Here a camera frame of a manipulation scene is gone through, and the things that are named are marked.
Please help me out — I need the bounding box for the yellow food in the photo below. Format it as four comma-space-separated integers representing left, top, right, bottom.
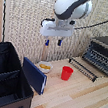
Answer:
38, 63, 52, 71

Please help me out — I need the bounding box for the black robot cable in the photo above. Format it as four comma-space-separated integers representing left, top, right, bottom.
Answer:
74, 3, 108, 36

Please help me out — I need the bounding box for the red plastic cup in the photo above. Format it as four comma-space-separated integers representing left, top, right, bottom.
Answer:
60, 65, 75, 82

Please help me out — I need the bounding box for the black fabric storage case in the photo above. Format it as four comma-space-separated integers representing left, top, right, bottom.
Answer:
0, 39, 43, 108

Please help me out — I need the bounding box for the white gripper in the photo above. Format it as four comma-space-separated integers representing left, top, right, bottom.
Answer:
36, 15, 77, 51

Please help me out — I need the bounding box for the blue book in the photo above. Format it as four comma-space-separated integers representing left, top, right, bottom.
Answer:
17, 56, 52, 97

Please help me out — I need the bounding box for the small white bowl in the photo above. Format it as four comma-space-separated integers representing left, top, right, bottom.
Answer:
35, 59, 54, 75

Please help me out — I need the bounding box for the metal wire oven rack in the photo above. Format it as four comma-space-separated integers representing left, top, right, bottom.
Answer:
65, 56, 101, 83

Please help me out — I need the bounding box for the silver black toaster oven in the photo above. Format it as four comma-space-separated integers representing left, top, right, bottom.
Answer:
79, 32, 108, 80

